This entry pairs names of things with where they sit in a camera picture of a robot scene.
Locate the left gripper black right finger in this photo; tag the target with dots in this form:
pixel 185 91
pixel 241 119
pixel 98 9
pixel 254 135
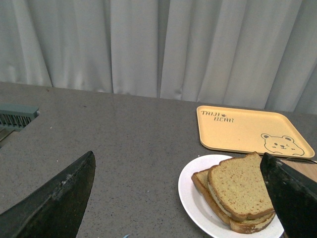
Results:
pixel 293 195

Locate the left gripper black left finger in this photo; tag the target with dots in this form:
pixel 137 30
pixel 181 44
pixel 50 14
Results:
pixel 56 209

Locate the bread slice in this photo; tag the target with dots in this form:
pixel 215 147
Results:
pixel 200 180
pixel 238 188

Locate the white round plate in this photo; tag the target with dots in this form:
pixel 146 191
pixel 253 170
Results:
pixel 200 212

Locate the wooden cutting board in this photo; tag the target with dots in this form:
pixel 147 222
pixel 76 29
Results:
pixel 309 170

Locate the yellow bear tray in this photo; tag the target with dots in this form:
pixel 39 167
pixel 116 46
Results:
pixel 247 131

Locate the grey-green slotted rack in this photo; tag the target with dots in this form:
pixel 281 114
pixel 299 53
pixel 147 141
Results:
pixel 17 117

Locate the grey curtain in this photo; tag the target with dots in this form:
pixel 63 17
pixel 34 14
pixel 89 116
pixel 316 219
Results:
pixel 250 53

